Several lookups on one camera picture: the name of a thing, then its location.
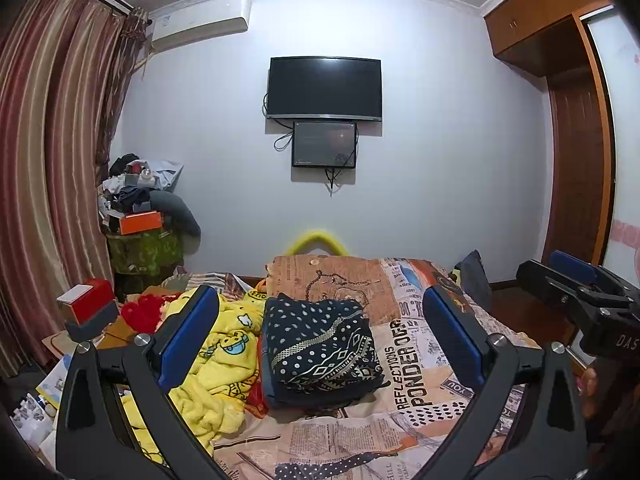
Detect wooden overhead cabinet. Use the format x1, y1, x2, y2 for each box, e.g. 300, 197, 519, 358
482, 0, 613, 61

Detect red orange cloth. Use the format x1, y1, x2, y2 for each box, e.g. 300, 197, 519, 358
247, 280, 268, 416

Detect person's right forearm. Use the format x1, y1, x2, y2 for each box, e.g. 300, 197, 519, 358
597, 360, 640, 443

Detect pile of clutter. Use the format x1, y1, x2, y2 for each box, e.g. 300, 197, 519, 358
97, 152, 185, 221

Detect yellow cartoon fleece blanket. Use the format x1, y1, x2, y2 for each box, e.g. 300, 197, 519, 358
117, 287, 266, 466

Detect brown patterned curtain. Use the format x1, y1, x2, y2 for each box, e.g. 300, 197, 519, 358
95, 7, 150, 166

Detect brown wooden door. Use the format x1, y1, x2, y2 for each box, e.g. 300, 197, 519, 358
547, 67, 613, 286

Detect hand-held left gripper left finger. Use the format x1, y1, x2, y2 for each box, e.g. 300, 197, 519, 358
55, 285, 228, 480

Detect dark grey backpack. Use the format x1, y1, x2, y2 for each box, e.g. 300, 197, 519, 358
454, 250, 493, 306

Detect red white box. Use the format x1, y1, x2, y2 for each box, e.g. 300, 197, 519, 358
56, 278, 115, 325

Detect brown cardboard sheet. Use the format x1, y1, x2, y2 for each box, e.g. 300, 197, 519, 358
40, 317, 126, 361

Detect small black monitor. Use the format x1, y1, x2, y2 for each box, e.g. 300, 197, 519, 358
292, 120, 358, 169

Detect striped cloth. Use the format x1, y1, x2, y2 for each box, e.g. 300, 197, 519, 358
165, 267, 248, 293

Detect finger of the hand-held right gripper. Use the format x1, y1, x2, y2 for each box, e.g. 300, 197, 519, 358
516, 258, 602, 320
547, 250, 639, 302

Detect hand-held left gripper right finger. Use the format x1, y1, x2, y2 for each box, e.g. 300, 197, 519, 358
422, 285, 591, 480

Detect yellow curved foam tube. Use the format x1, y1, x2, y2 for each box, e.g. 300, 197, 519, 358
284, 229, 348, 257

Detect white air conditioner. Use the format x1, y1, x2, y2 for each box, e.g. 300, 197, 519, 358
150, 0, 252, 53

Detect striped red beige curtain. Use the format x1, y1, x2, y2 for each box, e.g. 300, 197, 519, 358
0, 0, 131, 376

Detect pile of paper boxes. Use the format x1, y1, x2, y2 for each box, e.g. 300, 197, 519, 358
10, 355, 76, 466

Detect grey neck pillow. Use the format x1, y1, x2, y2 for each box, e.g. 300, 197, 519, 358
150, 190, 202, 237

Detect orange box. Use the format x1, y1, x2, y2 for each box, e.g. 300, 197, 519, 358
120, 211, 164, 236

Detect red fluffy cloth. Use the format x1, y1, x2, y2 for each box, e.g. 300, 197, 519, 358
121, 294, 173, 331

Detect large black television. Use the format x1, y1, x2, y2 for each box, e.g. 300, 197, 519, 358
266, 56, 384, 122

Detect person's right hand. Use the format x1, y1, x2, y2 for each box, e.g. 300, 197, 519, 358
580, 364, 603, 421

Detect navy patterned hooded jacket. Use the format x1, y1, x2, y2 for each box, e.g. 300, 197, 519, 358
261, 294, 392, 408

